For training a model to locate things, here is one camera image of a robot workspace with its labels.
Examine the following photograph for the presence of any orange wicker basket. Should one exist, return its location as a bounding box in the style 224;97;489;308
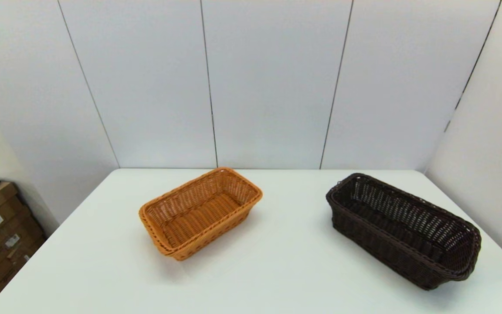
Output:
139;167;263;261

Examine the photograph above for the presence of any dark brown wicker basket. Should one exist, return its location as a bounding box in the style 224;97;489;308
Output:
326;173;482;291

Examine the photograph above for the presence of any labelled brown cardboard box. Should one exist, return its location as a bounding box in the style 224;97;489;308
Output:
0;240;44;292
0;198;31;251
0;218;46;271

